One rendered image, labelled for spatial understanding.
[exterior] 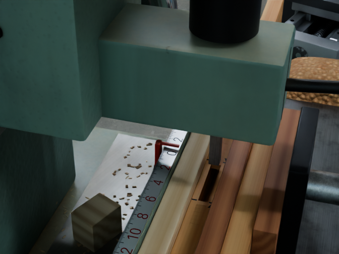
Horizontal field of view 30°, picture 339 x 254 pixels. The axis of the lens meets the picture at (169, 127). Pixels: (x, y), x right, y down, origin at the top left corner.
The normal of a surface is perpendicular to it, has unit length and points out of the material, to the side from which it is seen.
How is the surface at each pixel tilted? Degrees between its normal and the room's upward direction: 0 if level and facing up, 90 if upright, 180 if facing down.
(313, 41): 0
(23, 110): 90
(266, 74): 90
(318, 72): 19
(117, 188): 0
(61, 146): 90
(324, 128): 0
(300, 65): 25
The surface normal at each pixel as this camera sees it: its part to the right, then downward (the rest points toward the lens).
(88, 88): 0.96, 0.17
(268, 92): -0.27, 0.55
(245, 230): 0.01, -0.82
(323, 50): -0.55, 0.48
